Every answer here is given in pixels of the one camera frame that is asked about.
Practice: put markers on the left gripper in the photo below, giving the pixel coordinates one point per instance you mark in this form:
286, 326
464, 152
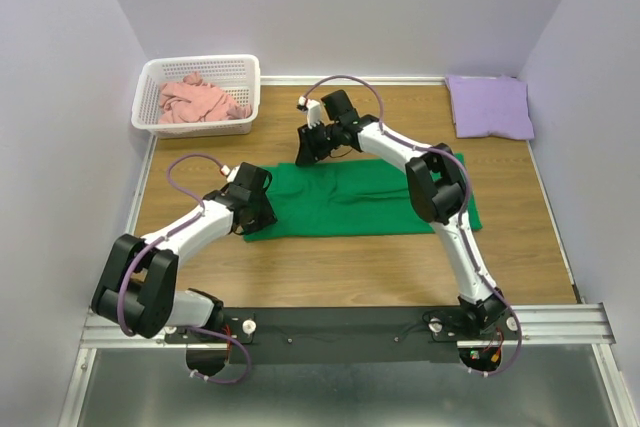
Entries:
262, 212

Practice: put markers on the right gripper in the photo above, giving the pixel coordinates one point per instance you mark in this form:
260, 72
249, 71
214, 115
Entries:
308, 142

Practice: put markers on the green t-shirt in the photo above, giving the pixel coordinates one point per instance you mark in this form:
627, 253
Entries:
340, 199

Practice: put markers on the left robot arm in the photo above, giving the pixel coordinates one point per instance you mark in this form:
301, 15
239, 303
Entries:
137, 288

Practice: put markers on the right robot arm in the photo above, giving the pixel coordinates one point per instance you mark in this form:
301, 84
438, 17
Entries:
439, 190

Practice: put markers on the white plastic basket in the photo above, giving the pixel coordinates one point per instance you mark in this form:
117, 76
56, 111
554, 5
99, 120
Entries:
238, 75

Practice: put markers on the pink t-shirt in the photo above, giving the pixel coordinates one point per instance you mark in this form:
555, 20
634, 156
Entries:
193, 100

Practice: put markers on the folded purple t-shirt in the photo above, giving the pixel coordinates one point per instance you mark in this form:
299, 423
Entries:
490, 106

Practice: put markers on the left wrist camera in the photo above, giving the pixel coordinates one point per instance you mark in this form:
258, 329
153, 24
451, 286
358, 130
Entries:
229, 173

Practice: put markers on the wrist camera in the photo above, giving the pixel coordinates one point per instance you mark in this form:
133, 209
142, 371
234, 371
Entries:
229, 173
312, 109

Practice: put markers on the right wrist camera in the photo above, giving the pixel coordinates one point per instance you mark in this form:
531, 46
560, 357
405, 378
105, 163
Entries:
312, 109

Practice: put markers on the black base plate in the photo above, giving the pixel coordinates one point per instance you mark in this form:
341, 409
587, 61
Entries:
279, 336

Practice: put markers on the aluminium rail frame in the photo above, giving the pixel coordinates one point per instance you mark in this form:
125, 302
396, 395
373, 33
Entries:
557, 323

